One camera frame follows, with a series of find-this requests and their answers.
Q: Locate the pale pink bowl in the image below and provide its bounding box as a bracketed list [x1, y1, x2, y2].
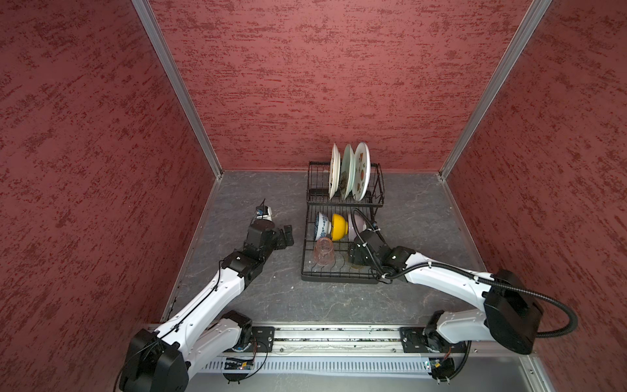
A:
[347, 214, 367, 242]

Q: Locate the pink transparent cup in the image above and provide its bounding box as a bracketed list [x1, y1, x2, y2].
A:
[313, 237, 336, 266]

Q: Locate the amber transparent cup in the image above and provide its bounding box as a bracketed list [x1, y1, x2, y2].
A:
[349, 263, 372, 273]

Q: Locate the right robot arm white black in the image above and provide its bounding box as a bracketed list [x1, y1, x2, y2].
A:
[349, 230, 543, 354]

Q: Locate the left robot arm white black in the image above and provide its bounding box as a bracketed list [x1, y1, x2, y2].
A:
[114, 217, 294, 391]

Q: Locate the white blue floral bowl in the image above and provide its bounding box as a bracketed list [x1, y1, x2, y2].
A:
[314, 212, 332, 241]

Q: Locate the yellow bowl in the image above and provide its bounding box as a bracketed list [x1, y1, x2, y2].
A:
[331, 214, 349, 242]

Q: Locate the right white floral plate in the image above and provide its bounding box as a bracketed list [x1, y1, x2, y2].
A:
[353, 142, 371, 201]

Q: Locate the middle pale green plate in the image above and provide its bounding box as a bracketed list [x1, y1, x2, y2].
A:
[340, 144, 356, 199]

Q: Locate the left white plate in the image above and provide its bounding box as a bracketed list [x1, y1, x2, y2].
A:
[328, 144, 341, 199]

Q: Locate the left circuit board connector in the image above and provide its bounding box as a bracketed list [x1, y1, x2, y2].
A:
[222, 358, 256, 384]

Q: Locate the circuit board connector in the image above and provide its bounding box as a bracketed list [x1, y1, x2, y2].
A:
[222, 358, 256, 384]
[429, 358, 456, 383]

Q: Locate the right circuit board connector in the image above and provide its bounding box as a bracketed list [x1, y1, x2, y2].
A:
[429, 358, 456, 383]

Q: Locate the right corner aluminium profile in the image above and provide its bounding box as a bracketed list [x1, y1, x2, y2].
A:
[439, 0, 552, 182]

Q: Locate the black wire dish rack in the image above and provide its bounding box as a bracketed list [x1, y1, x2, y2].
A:
[300, 161, 385, 284]

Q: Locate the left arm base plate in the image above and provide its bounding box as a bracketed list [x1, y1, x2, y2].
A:
[228, 326, 276, 353]

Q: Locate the aluminium rail front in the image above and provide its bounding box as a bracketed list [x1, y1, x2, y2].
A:
[141, 322, 535, 357]

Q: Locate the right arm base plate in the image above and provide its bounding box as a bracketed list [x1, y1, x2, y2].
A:
[399, 327, 466, 354]

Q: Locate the white slotted cable duct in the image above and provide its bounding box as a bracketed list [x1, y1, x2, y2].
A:
[200, 356, 431, 378]

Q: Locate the black corrugated cable hose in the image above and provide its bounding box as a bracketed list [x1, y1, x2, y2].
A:
[350, 207, 579, 382]

